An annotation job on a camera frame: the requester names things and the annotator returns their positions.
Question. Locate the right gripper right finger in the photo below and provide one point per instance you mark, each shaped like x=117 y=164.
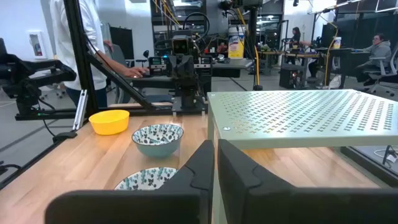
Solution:
x=295 y=207

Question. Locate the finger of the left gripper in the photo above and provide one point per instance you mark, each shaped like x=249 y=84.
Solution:
x=189 y=70
x=178 y=70

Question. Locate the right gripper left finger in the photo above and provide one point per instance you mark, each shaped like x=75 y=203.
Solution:
x=130 y=207

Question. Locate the teal floral patterned bowl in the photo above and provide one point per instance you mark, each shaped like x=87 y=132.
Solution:
x=140 y=182
x=157 y=148

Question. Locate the grey office chair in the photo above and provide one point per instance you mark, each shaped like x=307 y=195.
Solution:
x=119 y=56

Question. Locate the grey office desk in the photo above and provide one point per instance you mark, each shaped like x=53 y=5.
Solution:
x=231 y=63

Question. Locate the black monitor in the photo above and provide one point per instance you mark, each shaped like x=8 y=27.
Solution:
x=122 y=39

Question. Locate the yellow white wipes canister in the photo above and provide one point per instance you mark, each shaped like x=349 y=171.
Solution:
x=337 y=43
x=236 y=43

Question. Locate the black stand pole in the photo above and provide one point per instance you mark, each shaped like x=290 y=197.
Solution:
x=253 y=37

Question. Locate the yellow plastic bowl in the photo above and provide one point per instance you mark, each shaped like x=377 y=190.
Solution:
x=109 y=124

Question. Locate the green perforated metal shelf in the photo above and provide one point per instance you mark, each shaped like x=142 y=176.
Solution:
x=295 y=118

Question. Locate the black computer case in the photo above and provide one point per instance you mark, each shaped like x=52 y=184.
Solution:
x=290 y=77

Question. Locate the person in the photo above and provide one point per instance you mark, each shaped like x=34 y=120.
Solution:
x=377 y=51
x=60 y=31
x=295 y=37

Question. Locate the black office desk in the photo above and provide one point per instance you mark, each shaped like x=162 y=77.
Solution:
x=342 y=50

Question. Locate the white office chair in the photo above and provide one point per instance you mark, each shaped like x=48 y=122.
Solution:
x=385 y=70

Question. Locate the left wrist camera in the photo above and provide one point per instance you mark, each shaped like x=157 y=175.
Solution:
x=180 y=46

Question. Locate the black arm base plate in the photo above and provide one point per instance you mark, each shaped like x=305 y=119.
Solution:
x=200 y=109

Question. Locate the silver aluminium rail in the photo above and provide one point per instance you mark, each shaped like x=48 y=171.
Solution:
x=80 y=109

